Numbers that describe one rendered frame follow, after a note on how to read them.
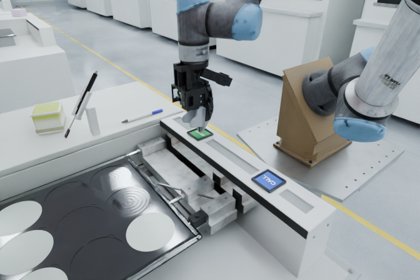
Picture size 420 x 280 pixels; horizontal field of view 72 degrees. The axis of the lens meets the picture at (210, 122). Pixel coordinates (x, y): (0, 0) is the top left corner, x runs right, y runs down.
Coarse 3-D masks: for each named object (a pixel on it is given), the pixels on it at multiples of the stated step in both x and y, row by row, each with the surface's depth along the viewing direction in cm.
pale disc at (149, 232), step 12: (144, 216) 64; (156, 216) 64; (168, 216) 64; (132, 228) 61; (144, 228) 61; (156, 228) 61; (168, 228) 61; (132, 240) 58; (144, 240) 58; (156, 240) 58; (168, 240) 58
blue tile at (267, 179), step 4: (268, 172) 67; (260, 176) 66; (264, 176) 66; (268, 176) 66; (272, 176) 66; (256, 180) 65; (260, 180) 65; (264, 180) 65; (268, 180) 65; (272, 180) 65; (276, 180) 65; (280, 180) 65; (264, 184) 63; (268, 184) 63; (272, 184) 63; (276, 184) 63; (268, 188) 62
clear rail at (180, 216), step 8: (128, 160) 82; (136, 168) 78; (144, 176) 75; (152, 184) 72; (160, 192) 70; (168, 200) 68; (176, 208) 65; (184, 216) 63; (184, 224) 62; (192, 232) 60
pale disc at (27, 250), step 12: (12, 240) 58; (24, 240) 58; (36, 240) 58; (48, 240) 58; (0, 252) 56; (12, 252) 56; (24, 252) 56; (36, 252) 56; (48, 252) 56; (0, 264) 54; (12, 264) 54; (24, 264) 54; (36, 264) 54
